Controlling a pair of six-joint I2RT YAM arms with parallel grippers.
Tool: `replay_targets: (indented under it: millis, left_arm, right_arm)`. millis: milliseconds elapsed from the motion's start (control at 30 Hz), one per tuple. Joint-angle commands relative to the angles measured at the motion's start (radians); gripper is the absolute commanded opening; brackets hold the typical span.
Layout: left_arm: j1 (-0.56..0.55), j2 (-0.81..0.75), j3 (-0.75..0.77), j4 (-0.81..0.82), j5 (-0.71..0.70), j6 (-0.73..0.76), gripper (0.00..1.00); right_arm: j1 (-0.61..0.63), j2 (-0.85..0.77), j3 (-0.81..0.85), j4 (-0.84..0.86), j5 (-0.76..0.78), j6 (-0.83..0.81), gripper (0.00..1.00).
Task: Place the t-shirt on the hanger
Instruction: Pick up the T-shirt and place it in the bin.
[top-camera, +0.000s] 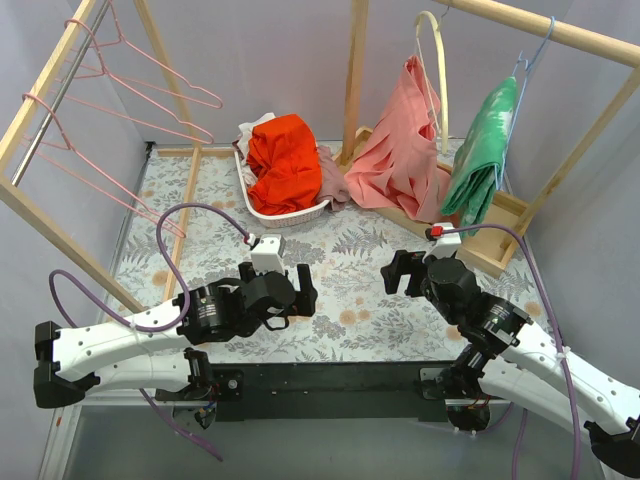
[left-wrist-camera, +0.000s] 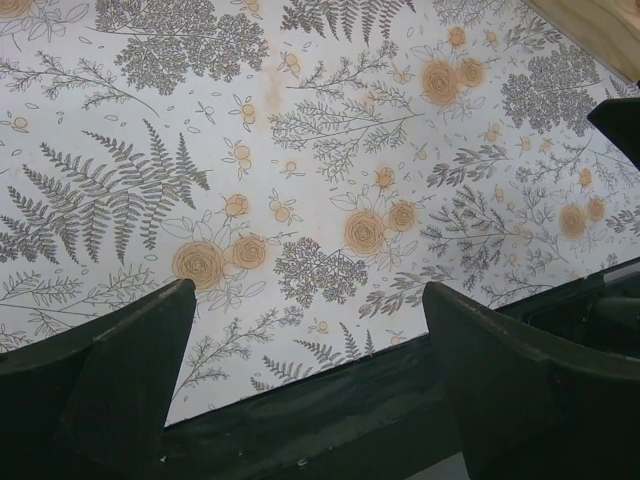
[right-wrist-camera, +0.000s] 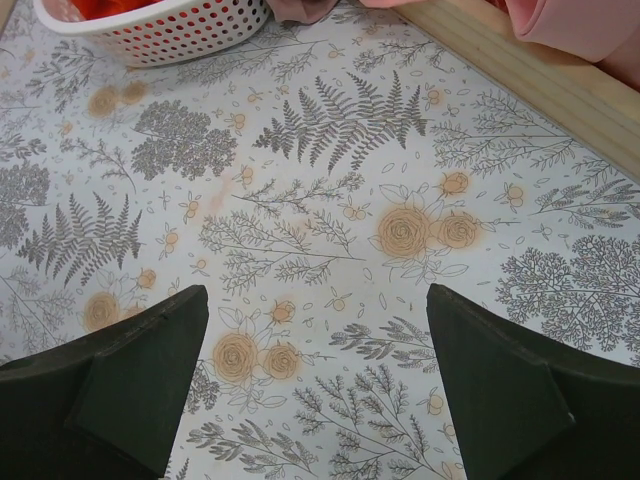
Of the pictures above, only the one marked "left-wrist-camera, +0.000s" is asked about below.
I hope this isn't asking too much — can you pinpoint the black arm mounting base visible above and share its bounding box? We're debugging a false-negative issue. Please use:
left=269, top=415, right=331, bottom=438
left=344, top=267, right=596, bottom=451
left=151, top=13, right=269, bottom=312
left=159, top=259, right=640, bottom=480

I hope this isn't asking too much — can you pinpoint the floral patterned table mat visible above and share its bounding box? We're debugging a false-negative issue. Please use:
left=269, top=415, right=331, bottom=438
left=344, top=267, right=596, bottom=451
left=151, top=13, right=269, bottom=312
left=1, top=1, right=639, bottom=422

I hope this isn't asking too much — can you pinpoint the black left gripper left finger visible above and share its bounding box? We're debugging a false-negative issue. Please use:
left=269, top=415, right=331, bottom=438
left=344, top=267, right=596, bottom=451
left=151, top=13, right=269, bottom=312
left=1, top=280, right=196, bottom=479

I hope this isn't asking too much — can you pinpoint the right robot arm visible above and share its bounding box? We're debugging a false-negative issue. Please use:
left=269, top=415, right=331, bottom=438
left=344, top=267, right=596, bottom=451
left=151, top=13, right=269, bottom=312
left=587, top=97, right=640, bottom=169

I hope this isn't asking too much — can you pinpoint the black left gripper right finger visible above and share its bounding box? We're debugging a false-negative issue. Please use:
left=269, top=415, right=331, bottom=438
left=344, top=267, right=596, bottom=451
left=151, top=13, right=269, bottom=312
left=423, top=282, right=639, bottom=479

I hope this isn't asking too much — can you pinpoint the right wooden clothes rack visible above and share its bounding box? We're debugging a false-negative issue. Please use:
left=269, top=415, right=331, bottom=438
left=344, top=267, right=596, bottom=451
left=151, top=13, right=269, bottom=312
left=525, top=0, right=639, bottom=84

